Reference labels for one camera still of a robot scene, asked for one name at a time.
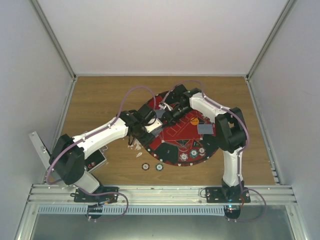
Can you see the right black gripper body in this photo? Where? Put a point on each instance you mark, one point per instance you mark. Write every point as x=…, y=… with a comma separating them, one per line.
x=173, y=118

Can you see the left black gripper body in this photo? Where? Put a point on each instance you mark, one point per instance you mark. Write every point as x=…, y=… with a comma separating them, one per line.
x=143, y=140

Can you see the orange big blind button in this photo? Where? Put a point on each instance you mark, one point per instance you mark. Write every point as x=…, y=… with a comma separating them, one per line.
x=195, y=121

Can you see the dealt blue playing card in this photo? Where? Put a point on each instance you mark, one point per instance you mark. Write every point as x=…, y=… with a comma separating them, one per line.
x=206, y=129

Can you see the red black chip stack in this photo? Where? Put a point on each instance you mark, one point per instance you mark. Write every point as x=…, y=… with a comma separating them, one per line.
x=145, y=166

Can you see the teal blue chip stack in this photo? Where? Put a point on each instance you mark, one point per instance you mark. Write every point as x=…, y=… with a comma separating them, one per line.
x=159, y=167

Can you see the teal chips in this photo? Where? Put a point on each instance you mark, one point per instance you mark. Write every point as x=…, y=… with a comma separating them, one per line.
x=193, y=153

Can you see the red chips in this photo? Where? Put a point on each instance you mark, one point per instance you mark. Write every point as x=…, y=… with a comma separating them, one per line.
x=201, y=151

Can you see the purple chips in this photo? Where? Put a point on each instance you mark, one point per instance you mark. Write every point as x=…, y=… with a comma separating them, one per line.
x=183, y=157

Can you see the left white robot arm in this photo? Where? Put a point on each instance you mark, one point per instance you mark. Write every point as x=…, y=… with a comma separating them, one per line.
x=69, y=154

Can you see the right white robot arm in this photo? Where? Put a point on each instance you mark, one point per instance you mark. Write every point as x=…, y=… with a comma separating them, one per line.
x=230, y=130

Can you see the white plastic wrap scraps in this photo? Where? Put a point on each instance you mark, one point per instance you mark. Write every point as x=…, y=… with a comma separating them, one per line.
x=136, y=146

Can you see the round red black poker mat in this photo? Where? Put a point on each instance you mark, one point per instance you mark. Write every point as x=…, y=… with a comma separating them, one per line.
x=165, y=147

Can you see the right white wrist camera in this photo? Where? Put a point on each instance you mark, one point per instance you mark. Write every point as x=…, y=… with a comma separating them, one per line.
x=165, y=106

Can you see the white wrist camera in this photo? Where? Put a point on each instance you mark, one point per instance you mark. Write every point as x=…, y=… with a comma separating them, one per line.
x=165, y=106
x=156, y=124

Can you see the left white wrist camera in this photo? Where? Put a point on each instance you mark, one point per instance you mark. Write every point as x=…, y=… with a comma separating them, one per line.
x=156, y=124

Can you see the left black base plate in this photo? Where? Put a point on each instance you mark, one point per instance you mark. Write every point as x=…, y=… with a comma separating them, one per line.
x=104, y=194

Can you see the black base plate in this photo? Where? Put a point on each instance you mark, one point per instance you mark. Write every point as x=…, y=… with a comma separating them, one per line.
x=104, y=194
x=215, y=195

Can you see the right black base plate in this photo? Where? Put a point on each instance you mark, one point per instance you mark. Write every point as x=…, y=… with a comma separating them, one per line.
x=215, y=195

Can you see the slotted grey cable duct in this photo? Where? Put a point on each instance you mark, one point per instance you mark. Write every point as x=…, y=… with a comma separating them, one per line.
x=164, y=210

